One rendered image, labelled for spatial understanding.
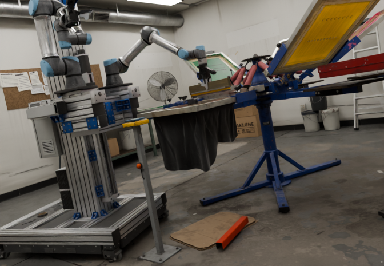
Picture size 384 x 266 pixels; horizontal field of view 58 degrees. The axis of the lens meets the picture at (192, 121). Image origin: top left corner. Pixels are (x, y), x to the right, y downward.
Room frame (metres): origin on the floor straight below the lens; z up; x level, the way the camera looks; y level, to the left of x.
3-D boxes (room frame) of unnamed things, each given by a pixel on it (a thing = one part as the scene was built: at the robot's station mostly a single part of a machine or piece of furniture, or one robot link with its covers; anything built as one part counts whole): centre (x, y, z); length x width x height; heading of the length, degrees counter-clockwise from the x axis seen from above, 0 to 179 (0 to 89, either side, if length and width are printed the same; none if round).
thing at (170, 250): (2.36, 0.38, 0.48); 0.22 x 0.22 x 0.96; 50
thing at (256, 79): (3.53, -0.75, 0.67); 0.39 x 0.39 x 1.35
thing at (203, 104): (2.72, -0.07, 0.97); 0.79 x 0.58 x 0.04; 140
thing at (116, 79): (3.02, 0.60, 1.31); 0.15 x 0.15 x 0.10
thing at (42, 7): (2.47, 0.89, 1.63); 0.15 x 0.12 x 0.55; 132
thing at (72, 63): (2.56, 0.80, 1.42); 0.13 x 0.12 x 0.14; 132
